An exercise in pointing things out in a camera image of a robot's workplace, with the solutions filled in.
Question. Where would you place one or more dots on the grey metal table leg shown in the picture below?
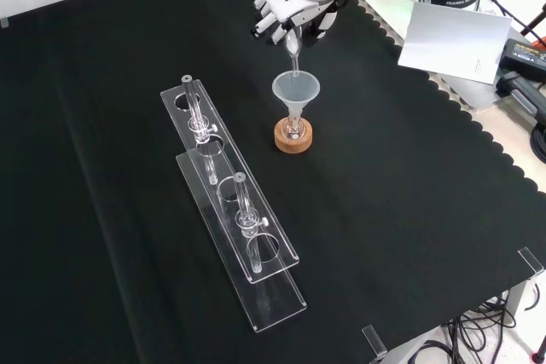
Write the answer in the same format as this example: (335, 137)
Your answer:
(518, 302)

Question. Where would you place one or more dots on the black bench cloth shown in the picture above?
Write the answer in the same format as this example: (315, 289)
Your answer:
(384, 189)

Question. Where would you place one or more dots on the black tripod leg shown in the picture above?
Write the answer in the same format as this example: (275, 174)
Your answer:
(533, 23)

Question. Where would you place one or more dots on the clear plastic funnel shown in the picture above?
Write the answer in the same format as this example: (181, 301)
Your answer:
(296, 93)

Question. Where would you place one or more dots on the clear acrylic edge clip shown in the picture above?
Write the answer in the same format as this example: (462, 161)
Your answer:
(374, 342)
(531, 262)

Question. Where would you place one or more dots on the grey tape strip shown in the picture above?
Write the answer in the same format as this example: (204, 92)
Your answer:
(4, 22)

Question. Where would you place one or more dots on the grey metal base plate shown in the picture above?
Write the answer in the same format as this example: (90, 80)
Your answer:
(473, 93)

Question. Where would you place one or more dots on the clear acrylic funnel stand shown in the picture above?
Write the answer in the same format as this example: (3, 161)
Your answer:
(239, 219)

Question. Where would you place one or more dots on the black power adapter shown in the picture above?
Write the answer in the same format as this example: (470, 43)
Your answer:
(522, 57)

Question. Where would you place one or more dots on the small round-bottom glass flask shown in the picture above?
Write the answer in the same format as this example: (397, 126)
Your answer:
(293, 134)

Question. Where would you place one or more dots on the black plug block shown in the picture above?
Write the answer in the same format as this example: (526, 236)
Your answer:
(520, 91)

